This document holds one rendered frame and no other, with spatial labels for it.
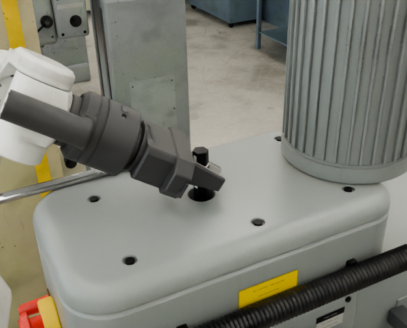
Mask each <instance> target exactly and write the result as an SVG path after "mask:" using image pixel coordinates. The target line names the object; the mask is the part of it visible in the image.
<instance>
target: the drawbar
mask: <svg viewBox="0 0 407 328"><path fill-rule="evenodd" d="M192 156H193V158H194V156H196V162H197V163H199V164H201V165H203V166H204V167H206V166H207V164H208V163H209V150H208V149H207V148H205V147H203V146H201V147H195V148H194V150H193V151H192ZM208 200H209V189H206V188H202V187H198V188H195V187H194V201H198V202H204V201H208Z"/></svg>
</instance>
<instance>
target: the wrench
mask: <svg viewBox="0 0 407 328"><path fill-rule="evenodd" d="M108 175H111V174H108V173H106V172H102V171H99V170H97V169H95V170H89V171H84V172H80V173H77V174H72V175H69V176H65V177H62V178H57V179H54V180H49V181H46V182H42V183H39V184H34V185H29V186H27V187H22V188H19V189H14V190H11V191H7V192H4V193H0V204H4V203H7V202H11V201H14V200H18V199H21V198H26V197H30V196H33V195H37V194H40V193H45V192H48V191H52V190H56V189H60V188H63V187H68V186H70V185H75V184H79V183H82V182H87V181H89V180H94V179H97V178H101V177H104V176H108Z"/></svg>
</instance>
